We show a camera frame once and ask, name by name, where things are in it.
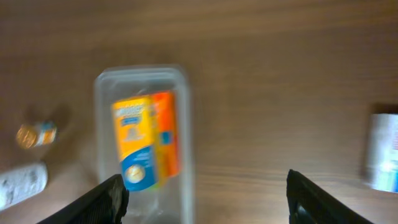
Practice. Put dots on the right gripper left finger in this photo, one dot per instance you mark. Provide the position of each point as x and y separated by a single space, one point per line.
106 203

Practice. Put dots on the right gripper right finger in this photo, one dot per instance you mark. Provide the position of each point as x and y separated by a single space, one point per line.
308 203

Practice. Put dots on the yellow Woods medicine box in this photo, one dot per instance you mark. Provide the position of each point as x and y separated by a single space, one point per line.
135 138

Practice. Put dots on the small gold-lid jar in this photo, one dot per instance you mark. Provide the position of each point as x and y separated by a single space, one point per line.
35 135

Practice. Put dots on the white Panadol box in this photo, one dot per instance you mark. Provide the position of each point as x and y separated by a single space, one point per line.
381 155

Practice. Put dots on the clear plastic container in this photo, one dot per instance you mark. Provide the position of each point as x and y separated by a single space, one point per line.
173 202

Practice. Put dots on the white spray bottle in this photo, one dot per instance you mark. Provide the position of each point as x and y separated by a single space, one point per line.
22 183

